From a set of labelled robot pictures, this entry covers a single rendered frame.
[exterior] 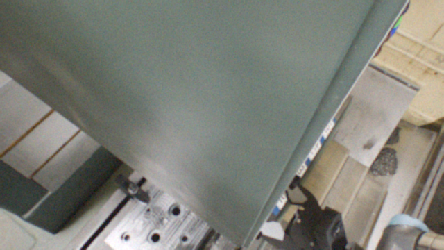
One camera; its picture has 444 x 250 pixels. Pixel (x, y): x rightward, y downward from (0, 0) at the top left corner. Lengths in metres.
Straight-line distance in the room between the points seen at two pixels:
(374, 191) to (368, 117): 0.33
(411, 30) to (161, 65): 1.40
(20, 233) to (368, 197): 1.44
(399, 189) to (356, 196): 0.22
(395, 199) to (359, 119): 0.37
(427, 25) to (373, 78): 0.33
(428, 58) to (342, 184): 0.60
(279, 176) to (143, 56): 0.10
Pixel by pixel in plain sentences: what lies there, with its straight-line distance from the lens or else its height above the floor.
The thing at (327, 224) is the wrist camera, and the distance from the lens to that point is 0.54.
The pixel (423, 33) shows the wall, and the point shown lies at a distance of 1.52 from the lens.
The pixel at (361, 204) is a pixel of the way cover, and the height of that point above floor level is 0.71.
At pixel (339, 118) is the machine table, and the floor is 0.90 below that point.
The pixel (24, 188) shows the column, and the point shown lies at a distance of 1.26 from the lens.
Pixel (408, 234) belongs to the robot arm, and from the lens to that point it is 0.78.
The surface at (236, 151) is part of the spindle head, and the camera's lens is 0.19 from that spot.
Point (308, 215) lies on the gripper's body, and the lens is 0.62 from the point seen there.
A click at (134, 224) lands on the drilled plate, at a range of 1.11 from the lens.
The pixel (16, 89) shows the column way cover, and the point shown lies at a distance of 0.92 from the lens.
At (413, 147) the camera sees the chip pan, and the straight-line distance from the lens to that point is 1.79.
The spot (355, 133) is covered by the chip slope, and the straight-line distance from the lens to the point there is 1.61.
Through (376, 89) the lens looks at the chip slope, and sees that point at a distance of 1.67.
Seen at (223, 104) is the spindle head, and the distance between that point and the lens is 0.16.
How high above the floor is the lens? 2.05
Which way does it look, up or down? 62 degrees down
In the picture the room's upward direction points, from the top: 5 degrees clockwise
